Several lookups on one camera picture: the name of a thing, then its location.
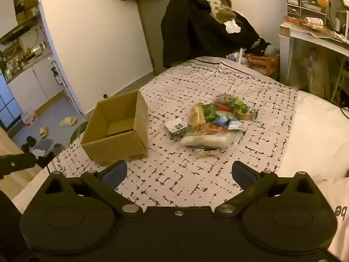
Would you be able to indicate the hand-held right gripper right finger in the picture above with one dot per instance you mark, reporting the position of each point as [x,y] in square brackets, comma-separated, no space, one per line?
[244,175]

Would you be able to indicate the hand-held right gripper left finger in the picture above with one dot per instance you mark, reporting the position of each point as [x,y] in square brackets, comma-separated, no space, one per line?
[116,173]

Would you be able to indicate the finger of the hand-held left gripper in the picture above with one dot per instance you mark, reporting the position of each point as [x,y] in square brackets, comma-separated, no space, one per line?
[16,163]

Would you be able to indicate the brown cardboard box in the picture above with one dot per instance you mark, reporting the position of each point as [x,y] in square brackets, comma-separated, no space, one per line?
[117,152]

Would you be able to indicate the green white cow-print packet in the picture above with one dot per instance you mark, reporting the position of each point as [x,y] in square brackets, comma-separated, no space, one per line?
[244,113]

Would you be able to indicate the red candy packet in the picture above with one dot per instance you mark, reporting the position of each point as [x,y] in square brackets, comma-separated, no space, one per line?
[222,107]

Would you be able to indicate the clear plastic packet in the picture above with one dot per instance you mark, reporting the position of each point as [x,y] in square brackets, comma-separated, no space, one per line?
[223,98]

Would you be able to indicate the black shoe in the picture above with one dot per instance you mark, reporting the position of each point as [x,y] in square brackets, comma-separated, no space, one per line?
[28,144]

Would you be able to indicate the grey slipper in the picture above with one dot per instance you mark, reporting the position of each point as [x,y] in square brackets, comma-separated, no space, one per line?
[45,144]

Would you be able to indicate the beige slipper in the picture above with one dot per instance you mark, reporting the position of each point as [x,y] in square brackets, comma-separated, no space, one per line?
[44,132]
[68,121]

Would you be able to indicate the small clear brown packet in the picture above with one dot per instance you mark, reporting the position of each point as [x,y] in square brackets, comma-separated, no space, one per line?
[206,152]

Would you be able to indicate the pink plastic bag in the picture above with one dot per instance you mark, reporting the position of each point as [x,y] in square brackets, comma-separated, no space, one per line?
[30,118]

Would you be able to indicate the small blue white packet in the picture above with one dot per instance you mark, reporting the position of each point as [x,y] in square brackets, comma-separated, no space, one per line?
[235,125]

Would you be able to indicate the long white snack packet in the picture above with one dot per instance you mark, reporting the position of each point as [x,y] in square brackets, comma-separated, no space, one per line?
[205,140]

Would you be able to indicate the orange snack packet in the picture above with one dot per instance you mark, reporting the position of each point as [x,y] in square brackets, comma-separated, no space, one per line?
[215,128]

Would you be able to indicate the dark green leaf-print packet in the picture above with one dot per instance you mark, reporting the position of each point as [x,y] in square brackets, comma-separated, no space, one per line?
[210,112]

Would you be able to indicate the light green snack packet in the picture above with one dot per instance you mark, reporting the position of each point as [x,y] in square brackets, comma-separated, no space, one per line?
[237,102]

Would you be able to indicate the clear breadstick packet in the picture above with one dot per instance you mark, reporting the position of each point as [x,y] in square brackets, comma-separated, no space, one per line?
[196,116]

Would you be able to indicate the white label dark packet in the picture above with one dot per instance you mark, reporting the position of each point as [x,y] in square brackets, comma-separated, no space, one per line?
[176,127]

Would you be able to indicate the white duvet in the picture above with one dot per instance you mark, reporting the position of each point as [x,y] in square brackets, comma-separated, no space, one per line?
[313,131]

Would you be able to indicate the white kitchen cabinet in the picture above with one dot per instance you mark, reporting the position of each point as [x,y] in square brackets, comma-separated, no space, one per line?
[35,82]

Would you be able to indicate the white spray bottle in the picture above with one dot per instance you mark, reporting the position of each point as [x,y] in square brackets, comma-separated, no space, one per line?
[56,75]

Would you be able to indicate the white printed shirt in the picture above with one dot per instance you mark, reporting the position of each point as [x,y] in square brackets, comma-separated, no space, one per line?
[340,223]

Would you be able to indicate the orange plastic basket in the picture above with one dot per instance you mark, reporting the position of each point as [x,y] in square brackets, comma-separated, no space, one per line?
[261,64]

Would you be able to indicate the blue printed pouch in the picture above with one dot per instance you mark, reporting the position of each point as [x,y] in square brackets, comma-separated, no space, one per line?
[233,56]

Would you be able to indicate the translucent plastic bag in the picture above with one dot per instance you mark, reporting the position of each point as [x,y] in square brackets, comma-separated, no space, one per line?
[313,68]

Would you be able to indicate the white desk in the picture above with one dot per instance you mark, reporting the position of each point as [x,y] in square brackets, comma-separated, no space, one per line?
[285,49]

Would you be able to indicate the olive door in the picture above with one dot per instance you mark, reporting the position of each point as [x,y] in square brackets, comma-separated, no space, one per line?
[148,32]

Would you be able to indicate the white crumpled cloth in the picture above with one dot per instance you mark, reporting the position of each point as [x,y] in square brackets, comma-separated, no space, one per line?
[233,27]

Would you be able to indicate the black coat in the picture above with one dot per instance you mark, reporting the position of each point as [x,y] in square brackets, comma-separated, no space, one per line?
[196,32]

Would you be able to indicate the pink white packet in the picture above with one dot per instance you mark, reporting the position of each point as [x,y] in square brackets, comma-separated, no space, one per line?
[313,22]

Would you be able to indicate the checkered olive scarf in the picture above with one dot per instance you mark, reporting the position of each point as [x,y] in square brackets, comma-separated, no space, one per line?
[212,2]

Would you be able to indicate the clear drawer organizer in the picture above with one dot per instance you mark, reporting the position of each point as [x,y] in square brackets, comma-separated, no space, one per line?
[293,1]

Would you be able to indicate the round orange object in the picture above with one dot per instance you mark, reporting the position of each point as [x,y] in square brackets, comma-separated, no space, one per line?
[324,1]

